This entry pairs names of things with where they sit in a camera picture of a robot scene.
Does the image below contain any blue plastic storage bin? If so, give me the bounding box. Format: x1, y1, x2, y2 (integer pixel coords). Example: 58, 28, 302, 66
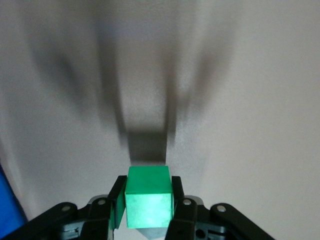
0, 159, 27, 240

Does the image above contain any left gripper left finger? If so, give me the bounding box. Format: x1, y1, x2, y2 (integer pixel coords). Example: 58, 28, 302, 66
0, 175, 128, 240

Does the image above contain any green cube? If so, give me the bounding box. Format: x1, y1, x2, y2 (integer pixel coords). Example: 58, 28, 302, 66
124, 164, 175, 230

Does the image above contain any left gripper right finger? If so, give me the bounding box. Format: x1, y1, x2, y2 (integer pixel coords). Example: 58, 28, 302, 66
164, 176, 278, 240

